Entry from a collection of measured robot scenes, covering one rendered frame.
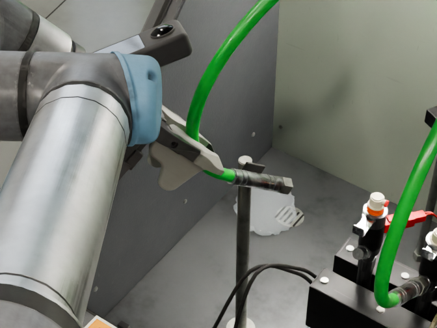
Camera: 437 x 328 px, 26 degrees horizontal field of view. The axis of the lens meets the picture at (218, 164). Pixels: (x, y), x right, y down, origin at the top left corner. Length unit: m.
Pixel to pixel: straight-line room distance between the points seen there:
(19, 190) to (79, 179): 0.04
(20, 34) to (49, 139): 0.23
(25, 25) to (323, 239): 0.70
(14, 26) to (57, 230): 0.34
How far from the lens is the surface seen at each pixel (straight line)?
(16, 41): 0.87
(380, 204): 1.09
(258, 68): 1.42
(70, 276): 0.55
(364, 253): 1.12
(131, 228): 1.29
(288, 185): 1.11
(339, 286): 1.18
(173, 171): 0.97
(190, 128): 0.96
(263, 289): 1.37
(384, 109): 1.40
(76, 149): 0.65
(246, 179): 1.06
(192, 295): 1.36
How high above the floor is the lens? 1.89
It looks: 43 degrees down
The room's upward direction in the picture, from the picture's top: straight up
